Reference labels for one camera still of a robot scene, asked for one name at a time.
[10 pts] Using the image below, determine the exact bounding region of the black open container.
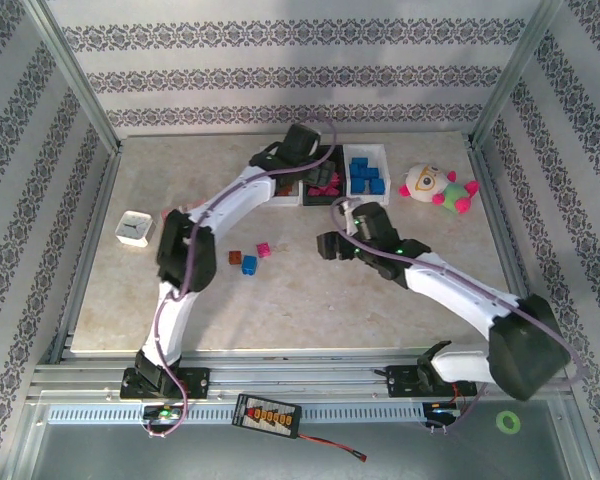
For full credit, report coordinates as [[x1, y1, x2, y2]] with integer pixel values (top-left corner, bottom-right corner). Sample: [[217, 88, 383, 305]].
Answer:
[[299, 143, 349, 207]]

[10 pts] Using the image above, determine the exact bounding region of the white open container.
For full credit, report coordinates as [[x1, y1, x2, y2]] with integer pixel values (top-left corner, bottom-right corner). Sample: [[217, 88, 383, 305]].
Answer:
[[342, 143, 392, 207], [259, 144, 302, 207]]

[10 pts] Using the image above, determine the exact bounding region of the plush toy with glasses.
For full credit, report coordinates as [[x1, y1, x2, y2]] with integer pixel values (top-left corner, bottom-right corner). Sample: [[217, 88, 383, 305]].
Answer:
[[397, 162, 481, 215]]

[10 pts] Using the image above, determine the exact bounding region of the pink card packet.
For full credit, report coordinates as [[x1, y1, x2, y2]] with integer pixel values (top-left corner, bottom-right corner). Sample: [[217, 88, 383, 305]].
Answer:
[[159, 203, 191, 224]]

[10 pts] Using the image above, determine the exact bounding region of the black power distribution board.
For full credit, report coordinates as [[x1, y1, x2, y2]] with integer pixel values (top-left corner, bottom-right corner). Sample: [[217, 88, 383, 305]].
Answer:
[[231, 393, 304, 440]]

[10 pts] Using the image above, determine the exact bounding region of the white square clock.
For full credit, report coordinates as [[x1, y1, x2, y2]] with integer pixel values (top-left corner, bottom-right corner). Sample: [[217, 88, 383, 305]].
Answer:
[[114, 209, 156, 247]]

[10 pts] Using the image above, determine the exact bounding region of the green tape roll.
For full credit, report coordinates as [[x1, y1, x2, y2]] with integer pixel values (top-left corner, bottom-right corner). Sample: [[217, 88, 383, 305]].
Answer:
[[496, 409, 522, 434]]

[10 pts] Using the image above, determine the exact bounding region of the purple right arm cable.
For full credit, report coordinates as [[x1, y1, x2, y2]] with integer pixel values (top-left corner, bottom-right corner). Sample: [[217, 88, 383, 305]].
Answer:
[[329, 197, 589, 437]]

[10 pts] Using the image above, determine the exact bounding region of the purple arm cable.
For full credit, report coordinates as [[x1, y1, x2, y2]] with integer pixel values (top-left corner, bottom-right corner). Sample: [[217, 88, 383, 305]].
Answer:
[[142, 115, 339, 441], [329, 197, 589, 437]]

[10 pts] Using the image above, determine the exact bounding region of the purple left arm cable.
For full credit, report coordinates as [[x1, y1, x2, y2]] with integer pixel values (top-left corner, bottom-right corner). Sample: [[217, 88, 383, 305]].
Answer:
[[142, 115, 339, 441]]

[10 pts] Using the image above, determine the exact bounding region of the aluminium side rail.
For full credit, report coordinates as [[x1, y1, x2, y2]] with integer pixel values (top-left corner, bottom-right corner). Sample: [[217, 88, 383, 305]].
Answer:
[[462, 134, 551, 359], [54, 144, 124, 351]]

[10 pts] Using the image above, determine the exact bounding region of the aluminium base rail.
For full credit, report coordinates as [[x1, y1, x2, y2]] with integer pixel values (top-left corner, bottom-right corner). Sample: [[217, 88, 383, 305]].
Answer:
[[34, 349, 574, 401]]

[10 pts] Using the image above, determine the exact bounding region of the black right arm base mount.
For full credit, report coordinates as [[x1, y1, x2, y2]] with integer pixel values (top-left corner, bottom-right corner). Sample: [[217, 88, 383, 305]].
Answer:
[[374, 364, 479, 399]]

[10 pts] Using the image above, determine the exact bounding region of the slotted metal cable duct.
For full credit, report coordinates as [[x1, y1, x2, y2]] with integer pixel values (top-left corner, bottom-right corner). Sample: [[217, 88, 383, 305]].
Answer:
[[47, 402, 431, 426]]

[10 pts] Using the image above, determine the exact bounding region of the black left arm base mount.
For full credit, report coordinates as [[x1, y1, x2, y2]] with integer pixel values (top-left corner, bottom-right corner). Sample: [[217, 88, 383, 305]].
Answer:
[[119, 367, 211, 400]]

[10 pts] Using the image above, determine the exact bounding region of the red and black wire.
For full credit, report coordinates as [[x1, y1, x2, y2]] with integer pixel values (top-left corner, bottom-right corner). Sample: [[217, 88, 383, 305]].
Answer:
[[297, 432, 369, 461]]

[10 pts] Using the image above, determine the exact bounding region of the aluminium corner post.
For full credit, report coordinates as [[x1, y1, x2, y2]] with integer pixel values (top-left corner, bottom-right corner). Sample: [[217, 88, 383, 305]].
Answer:
[[472, 0, 564, 146], [22, 0, 124, 151]]

